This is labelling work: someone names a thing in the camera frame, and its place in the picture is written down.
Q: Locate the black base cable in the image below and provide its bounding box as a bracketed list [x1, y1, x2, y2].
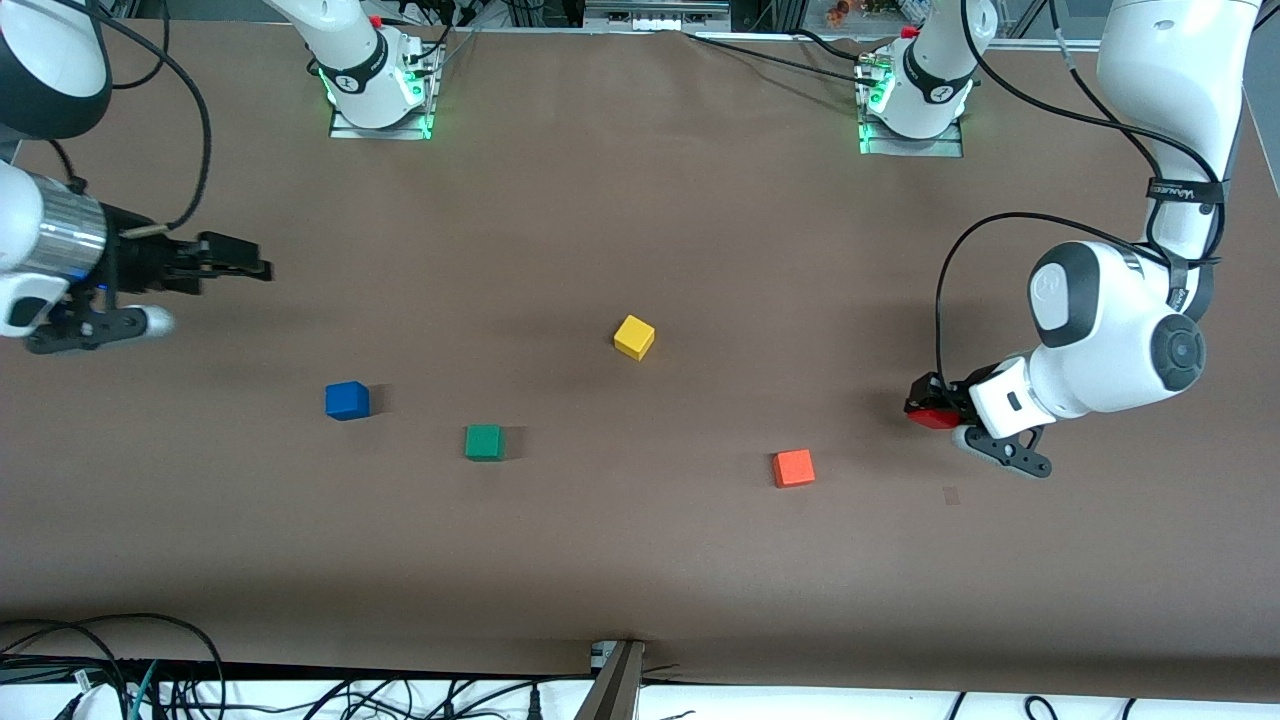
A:
[685, 32, 881, 87]
[790, 28, 876, 66]

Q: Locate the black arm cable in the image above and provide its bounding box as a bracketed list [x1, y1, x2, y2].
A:
[935, 0, 1227, 387]
[45, 0, 214, 239]

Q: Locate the teal cable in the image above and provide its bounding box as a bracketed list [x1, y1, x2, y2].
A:
[126, 660, 161, 720]

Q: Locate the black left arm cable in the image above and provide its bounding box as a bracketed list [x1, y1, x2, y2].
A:
[935, 0, 1227, 387]

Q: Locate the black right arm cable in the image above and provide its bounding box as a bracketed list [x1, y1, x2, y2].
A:
[45, 0, 214, 239]

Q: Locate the black looped cable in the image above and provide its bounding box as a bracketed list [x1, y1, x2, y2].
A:
[0, 613, 227, 720]

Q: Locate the brown table cover sheet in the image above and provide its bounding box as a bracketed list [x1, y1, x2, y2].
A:
[0, 18, 1280, 701]

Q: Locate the yellow wooden cube block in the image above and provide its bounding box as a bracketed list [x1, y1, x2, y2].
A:
[614, 314, 656, 362]

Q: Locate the blue wooden cube block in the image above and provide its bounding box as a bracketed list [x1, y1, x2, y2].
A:
[325, 381, 371, 422]

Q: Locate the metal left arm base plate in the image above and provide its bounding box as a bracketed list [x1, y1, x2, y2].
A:
[858, 60, 966, 158]

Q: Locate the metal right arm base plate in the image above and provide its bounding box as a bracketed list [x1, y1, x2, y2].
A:
[330, 45, 435, 141]

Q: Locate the grey multi-port power strip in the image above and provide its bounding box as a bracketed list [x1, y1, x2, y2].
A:
[585, 0, 732, 33]

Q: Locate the metal camera mount pole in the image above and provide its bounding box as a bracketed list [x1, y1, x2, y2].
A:
[575, 640, 647, 720]

